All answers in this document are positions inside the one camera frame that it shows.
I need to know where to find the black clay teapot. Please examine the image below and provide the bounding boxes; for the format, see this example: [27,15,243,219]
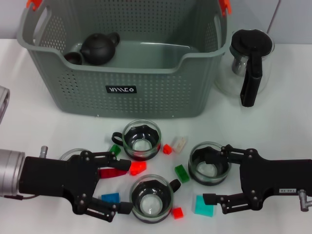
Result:
[79,32,121,66]

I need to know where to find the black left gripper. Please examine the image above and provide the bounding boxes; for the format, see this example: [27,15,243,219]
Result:
[19,150,135,223]

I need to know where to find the dark red toy brick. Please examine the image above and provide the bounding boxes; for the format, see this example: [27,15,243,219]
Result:
[98,168,128,180]

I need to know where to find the green toy brick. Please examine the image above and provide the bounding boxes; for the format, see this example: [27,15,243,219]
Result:
[109,144,122,156]
[175,164,190,183]

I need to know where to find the white toy brick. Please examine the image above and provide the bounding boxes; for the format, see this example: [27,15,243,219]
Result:
[172,136,189,154]

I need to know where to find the orange sloped toy brick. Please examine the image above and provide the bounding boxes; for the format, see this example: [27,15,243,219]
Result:
[130,161,148,176]

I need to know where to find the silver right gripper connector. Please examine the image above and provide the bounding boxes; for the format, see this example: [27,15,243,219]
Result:
[297,189,312,212]

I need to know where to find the glass pitcher with black lid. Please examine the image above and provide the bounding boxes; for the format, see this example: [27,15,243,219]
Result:
[214,28,276,108]

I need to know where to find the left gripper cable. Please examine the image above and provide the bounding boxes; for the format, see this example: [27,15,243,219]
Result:
[0,194,34,201]

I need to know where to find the small black clay teacup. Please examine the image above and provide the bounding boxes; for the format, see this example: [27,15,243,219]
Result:
[63,51,85,66]

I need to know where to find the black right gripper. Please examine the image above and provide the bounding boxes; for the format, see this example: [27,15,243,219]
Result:
[202,144,303,215]

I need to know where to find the glass teacup with black holder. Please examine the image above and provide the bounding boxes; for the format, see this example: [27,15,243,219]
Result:
[111,119,163,162]
[189,141,231,187]
[59,148,91,161]
[129,174,181,224]

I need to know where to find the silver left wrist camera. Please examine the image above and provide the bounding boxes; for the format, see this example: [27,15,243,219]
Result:
[0,85,11,124]

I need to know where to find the teal square toy brick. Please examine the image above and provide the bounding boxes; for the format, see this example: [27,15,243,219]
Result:
[192,195,216,217]

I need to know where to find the grey perforated storage basket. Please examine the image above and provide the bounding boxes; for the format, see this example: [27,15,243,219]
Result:
[17,0,232,120]

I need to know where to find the blue square toy brick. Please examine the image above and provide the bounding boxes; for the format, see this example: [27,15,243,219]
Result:
[101,192,121,204]

